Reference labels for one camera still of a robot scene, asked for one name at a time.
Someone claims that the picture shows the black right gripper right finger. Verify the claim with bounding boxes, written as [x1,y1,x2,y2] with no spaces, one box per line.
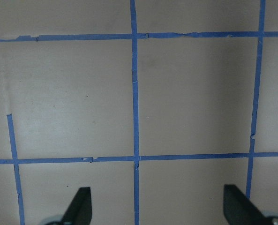
[223,184,267,225]

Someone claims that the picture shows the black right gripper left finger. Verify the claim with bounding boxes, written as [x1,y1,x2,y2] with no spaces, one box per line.
[61,187,92,225]

